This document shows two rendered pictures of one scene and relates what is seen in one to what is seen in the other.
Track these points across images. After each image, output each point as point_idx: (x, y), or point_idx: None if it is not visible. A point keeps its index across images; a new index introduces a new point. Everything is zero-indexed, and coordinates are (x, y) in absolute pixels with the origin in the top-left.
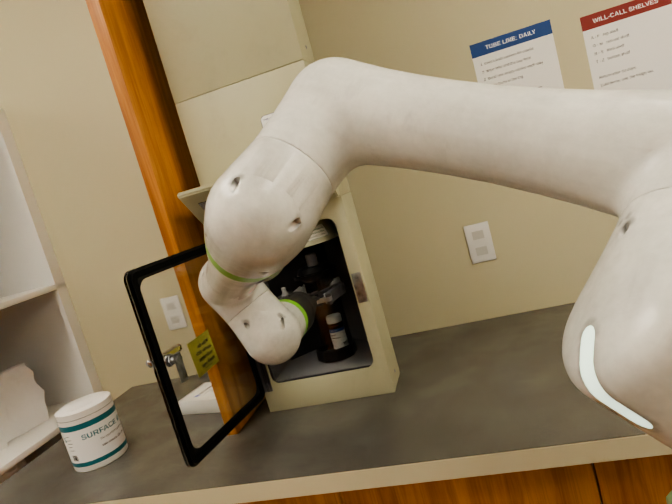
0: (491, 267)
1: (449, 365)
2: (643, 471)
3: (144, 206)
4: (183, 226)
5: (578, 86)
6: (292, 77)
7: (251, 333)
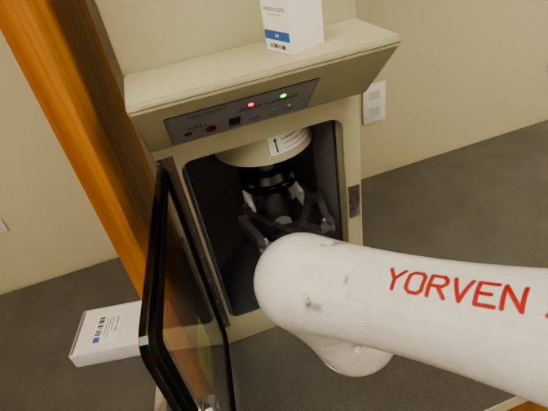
0: (377, 126)
1: (390, 246)
2: None
3: None
4: (103, 150)
5: None
6: None
7: (362, 356)
